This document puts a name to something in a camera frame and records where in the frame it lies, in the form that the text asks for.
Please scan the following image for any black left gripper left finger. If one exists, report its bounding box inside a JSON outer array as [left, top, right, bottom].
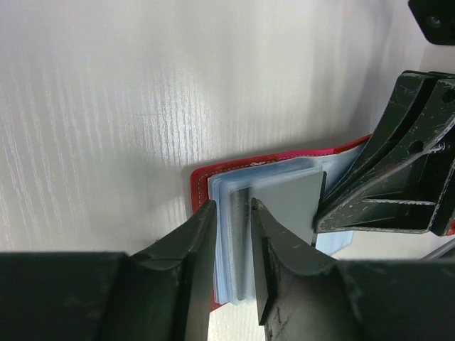
[[1, 200, 217, 340]]

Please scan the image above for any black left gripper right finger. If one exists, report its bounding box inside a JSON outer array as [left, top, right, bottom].
[[251, 200, 454, 340]]

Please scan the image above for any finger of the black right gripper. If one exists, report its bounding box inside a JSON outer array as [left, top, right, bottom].
[[314, 71, 454, 237]]

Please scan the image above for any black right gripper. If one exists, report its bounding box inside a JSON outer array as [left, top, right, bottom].
[[408, 0, 455, 45]]

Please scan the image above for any grey credit card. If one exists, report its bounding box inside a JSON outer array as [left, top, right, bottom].
[[251, 167, 326, 244]]

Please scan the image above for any red leather card holder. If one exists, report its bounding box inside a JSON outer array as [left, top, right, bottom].
[[191, 136, 369, 309]]

